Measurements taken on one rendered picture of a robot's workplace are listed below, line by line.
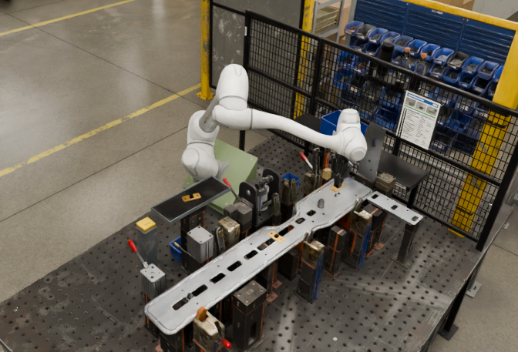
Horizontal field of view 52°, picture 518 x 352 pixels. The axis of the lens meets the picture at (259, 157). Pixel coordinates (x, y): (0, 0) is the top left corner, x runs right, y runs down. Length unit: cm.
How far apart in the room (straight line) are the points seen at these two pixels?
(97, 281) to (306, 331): 104
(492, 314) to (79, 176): 331
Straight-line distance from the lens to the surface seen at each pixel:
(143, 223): 235
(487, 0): 910
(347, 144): 240
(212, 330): 208
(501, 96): 283
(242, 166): 309
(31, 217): 436
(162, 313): 221
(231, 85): 249
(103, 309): 266
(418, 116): 302
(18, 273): 395
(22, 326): 269
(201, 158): 293
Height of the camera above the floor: 270
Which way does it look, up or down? 34 degrees down
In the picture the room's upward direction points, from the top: 4 degrees clockwise
